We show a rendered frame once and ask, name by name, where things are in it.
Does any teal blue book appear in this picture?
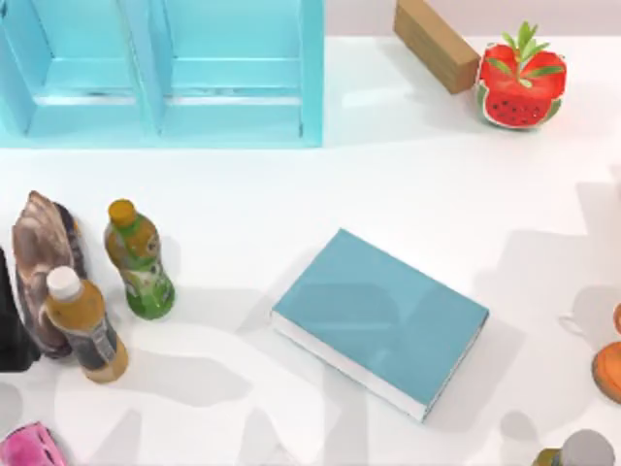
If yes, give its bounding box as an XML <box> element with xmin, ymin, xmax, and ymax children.
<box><xmin>270</xmin><ymin>227</ymin><xmax>490</xmax><ymax>424</ymax></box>

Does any green bottle with yellow cap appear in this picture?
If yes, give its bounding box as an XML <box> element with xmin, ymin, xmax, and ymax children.
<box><xmin>103</xmin><ymin>198</ymin><xmax>176</xmax><ymax>320</ymax></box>

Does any light blue rack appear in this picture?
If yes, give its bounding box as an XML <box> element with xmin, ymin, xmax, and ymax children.
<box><xmin>0</xmin><ymin>0</ymin><xmax>325</xmax><ymax>150</ymax></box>

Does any brown wooden block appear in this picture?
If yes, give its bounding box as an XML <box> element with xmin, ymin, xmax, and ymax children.
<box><xmin>393</xmin><ymin>0</ymin><xmax>481</xmax><ymax>95</ymax></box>

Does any orange bottle with white cap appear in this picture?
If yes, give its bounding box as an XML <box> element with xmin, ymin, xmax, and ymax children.
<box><xmin>43</xmin><ymin>265</ymin><xmax>130</xmax><ymax>384</ymax></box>

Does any red watermelon plant pot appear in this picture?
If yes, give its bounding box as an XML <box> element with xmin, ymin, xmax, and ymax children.
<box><xmin>474</xmin><ymin>20</ymin><xmax>569</xmax><ymax>132</ymax></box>

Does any brown and purple bag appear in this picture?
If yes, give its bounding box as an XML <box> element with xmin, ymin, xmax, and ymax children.
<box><xmin>12</xmin><ymin>190</ymin><xmax>93</xmax><ymax>360</ymax></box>

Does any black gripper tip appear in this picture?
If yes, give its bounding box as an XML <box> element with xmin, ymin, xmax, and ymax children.
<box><xmin>0</xmin><ymin>248</ymin><xmax>42</xmax><ymax>374</ymax></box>

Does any orange trophy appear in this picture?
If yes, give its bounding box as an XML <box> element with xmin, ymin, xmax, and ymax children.
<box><xmin>591</xmin><ymin>303</ymin><xmax>621</xmax><ymax>404</ymax></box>

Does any yellow bottle with grey cap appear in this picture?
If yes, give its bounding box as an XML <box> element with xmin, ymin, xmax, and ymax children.
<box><xmin>531</xmin><ymin>429</ymin><xmax>621</xmax><ymax>466</ymax></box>

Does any pink object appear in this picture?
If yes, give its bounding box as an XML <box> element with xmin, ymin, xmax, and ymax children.
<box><xmin>0</xmin><ymin>421</ymin><xmax>67</xmax><ymax>466</ymax></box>

